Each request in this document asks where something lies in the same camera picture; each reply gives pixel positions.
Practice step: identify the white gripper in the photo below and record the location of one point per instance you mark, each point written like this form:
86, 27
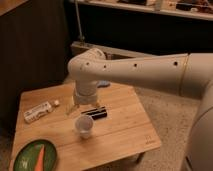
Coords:
83, 99

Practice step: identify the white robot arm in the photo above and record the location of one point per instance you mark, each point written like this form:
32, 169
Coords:
188, 74

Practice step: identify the black rectangular box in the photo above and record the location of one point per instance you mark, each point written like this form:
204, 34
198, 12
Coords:
96, 113

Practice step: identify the clear plastic cup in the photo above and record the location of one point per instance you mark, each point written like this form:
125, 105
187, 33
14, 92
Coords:
83, 126

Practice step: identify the blue sponge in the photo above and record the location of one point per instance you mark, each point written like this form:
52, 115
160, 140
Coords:
103, 84

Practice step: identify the wooden folding table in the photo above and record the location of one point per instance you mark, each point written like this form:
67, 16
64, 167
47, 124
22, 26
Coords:
125, 131

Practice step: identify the white plastic bottle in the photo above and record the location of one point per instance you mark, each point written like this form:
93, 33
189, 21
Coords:
39, 111

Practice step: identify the white base ledge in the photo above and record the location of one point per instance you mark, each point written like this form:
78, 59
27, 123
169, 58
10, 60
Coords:
78, 47

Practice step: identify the metal pole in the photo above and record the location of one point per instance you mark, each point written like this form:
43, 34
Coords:
81, 36

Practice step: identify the orange carrot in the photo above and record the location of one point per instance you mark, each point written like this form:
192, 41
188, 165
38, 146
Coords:
40, 160

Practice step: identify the green plate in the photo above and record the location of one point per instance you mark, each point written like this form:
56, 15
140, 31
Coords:
27, 157

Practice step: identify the dark wooden cabinet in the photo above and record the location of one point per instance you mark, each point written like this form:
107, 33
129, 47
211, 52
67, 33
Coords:
34, 46

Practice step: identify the cluttered back shelf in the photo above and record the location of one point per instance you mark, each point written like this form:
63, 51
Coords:
193, 9

